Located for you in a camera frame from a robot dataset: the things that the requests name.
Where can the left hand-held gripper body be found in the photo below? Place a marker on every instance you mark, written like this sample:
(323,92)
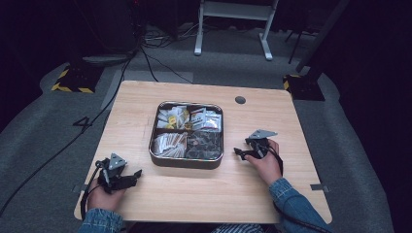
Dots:
(111,176)

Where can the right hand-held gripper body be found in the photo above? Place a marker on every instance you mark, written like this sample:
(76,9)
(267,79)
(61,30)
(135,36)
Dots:
(260,145)

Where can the dark brown square box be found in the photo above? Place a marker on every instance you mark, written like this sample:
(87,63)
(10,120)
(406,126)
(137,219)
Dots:
(184,164)

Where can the person's right hand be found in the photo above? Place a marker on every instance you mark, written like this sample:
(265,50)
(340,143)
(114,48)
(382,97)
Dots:
(268,168)

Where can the person's left hand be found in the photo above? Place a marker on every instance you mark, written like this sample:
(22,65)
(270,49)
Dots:
(103,200)

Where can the pile of dark packets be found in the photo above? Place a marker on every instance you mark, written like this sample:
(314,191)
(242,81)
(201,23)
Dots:
(204,145)

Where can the pile of brown striped sachets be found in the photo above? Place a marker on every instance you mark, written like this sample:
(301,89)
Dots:
(170,145)

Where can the pile of white red packets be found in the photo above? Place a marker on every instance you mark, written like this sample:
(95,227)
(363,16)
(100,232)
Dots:
(207,119)

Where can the pile of white yellow packets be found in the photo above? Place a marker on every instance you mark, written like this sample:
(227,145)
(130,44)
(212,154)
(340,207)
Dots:
(171,118)

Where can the black stand base yellow stripes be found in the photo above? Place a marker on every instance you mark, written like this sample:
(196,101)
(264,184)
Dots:
(76,79)
(304,89)

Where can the person's striped clothing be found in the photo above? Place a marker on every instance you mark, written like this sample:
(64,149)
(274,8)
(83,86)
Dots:
(238,229)

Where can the black tripod leg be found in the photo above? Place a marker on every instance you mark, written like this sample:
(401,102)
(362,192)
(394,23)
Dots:
(296,45)

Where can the dark slanted stand pole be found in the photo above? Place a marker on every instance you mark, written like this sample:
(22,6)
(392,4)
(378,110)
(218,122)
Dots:
(320,35)

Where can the dark cabinet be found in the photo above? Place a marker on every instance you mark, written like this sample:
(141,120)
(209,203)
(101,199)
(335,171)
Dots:
(113,26)

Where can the white desk frame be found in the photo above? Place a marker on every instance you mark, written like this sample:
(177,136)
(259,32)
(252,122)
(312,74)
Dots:
(236,11)

